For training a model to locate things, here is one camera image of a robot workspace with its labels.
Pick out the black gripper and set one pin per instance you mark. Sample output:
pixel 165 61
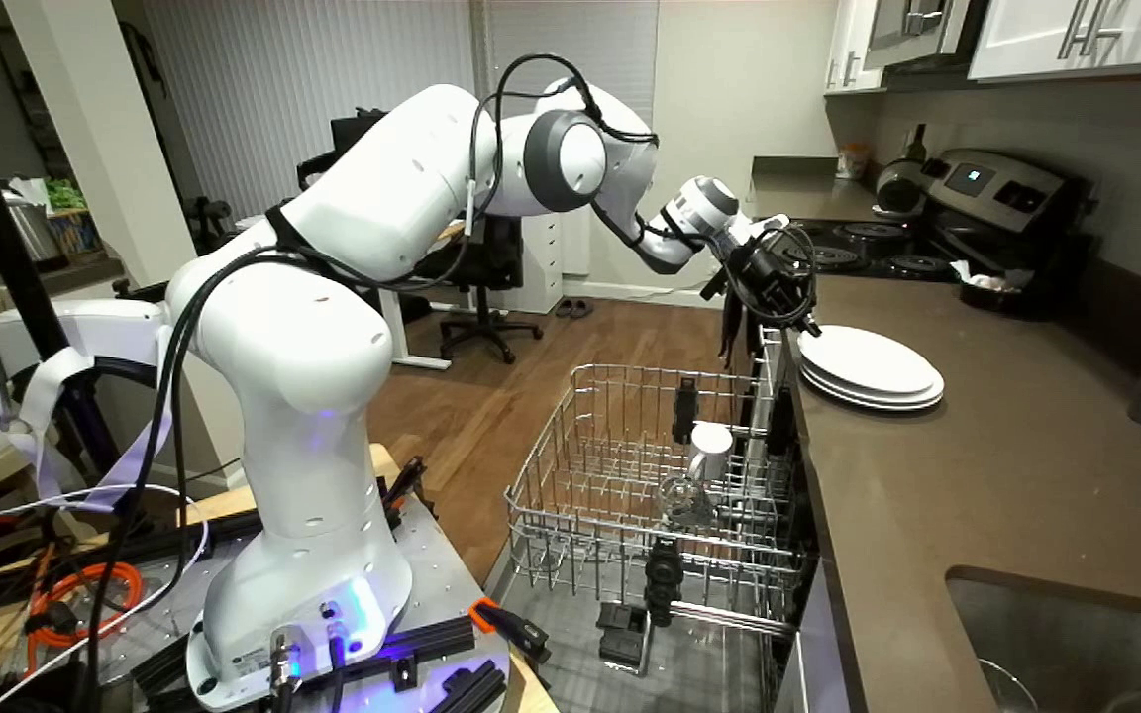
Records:
pixel 780 263

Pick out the white ceramic plate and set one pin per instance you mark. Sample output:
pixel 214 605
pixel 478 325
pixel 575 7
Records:
pixel 877 396
pixel 877 409
pixel 871 358

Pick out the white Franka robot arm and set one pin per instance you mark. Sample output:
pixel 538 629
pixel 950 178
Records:
pixel 295 396

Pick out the black rack clip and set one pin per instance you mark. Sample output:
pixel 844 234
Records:
pixel 688 409
pixel 663 576

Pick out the white ceramic mug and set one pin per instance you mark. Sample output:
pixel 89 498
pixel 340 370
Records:
pixel 710 440

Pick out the black kettle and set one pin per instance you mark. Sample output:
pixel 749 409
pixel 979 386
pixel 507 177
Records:
pixel 905 185

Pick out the black pan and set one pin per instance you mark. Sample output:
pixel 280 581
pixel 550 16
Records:
pixel 1008 291

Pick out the white drawer unit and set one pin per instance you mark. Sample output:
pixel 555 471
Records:
pixel 555 271

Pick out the white corner cabinet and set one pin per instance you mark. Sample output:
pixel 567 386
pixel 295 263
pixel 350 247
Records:
pixel 848 46

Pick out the black office chair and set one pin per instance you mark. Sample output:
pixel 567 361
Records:
pixel 492 263

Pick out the steel range hood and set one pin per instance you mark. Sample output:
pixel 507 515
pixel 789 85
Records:
pixel 922 25

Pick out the white upper cabinet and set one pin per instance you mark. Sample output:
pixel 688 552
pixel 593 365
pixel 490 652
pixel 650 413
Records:
pixel 1033 34

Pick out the white leg desk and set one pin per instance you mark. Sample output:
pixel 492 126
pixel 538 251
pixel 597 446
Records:
pixel 389 322

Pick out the black clamp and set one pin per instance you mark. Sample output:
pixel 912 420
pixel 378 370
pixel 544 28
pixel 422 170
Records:
pixel 402 491

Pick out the robot mounting table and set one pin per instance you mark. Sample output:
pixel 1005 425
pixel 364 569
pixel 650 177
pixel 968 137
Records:
pixel 445 569

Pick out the stainless kitchen sink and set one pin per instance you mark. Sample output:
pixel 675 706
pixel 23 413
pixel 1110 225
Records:
pixel 1071 648

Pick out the white case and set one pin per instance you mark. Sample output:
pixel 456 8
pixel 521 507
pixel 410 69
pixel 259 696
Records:
pixel 110 329

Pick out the black bracket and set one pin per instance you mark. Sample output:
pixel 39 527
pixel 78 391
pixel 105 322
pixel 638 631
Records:
pixel 434 644

